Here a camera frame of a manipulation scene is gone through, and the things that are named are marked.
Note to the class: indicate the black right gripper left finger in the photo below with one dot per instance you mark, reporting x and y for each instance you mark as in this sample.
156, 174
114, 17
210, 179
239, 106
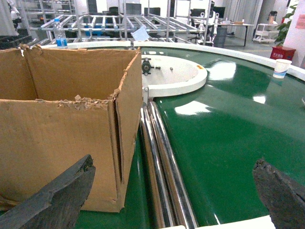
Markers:
57, 205

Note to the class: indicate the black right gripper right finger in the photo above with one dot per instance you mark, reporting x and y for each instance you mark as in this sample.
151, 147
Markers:
283, 197

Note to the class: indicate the brown cardboard box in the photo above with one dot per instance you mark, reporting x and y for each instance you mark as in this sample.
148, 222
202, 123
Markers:
58, 105

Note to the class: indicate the green curved conveyor belt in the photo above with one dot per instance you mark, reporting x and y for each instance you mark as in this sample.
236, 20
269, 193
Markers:
218, 132

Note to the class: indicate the chrome conveyor roller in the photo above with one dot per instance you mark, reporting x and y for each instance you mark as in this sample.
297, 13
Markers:
161, 204
181, 204

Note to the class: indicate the white conveyor outer rim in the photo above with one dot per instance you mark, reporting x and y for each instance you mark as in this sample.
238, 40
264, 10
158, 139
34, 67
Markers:
214, 51

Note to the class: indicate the white conveyor inner hub plate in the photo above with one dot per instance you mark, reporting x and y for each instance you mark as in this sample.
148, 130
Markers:
164, 76

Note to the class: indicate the metal roller rack shelf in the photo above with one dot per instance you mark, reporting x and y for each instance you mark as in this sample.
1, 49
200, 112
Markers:
106, 26

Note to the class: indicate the white paper cup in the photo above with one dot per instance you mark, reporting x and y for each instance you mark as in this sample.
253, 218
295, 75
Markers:
281, 68

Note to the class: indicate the red box on floor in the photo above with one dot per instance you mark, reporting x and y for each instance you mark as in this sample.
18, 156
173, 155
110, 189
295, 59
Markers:
281, 52

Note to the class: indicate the white wheeled cart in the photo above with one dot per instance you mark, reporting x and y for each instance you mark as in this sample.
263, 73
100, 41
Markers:
265, 33

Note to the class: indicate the clear plastic water bottle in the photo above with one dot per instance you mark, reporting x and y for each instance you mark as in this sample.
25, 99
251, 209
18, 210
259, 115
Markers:
59, 34

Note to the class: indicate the white office table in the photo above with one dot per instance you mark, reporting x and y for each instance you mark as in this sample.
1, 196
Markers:
244, 26

